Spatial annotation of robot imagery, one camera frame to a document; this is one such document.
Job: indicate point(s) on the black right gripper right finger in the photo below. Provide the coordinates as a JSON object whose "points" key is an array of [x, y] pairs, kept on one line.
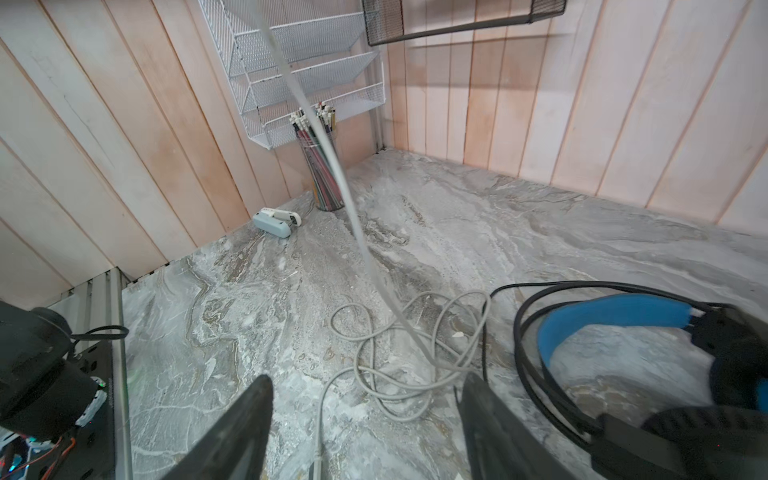
{"points": [[499, 446]]}

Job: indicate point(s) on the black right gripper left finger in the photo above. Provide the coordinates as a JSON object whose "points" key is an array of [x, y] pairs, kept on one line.
{"points": [[235, 446]]}

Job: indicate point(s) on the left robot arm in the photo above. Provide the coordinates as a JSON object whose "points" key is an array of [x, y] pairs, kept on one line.
{"points": [[58, 396]]}

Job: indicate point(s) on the black blue headphones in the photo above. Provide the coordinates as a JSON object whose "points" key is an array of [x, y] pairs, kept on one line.
{"points": [[663, 389]]}

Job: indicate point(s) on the light blue stapler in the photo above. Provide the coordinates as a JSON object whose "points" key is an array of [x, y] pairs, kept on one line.
{"points": [[277, 222]]}

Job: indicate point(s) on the clear pencil jar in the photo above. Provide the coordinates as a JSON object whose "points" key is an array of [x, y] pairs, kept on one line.
{"points": [[326, 191]]}

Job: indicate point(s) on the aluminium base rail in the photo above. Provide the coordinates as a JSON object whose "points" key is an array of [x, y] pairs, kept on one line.
{"points": [[103, 447]]}

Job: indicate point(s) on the white mesh wall shelf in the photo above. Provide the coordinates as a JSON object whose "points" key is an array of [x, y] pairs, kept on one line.
{"points": [[323, 43]]}

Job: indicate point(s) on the black mesh wall basket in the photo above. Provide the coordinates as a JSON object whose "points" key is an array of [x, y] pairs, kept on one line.
{"points": [[395, 21]]}

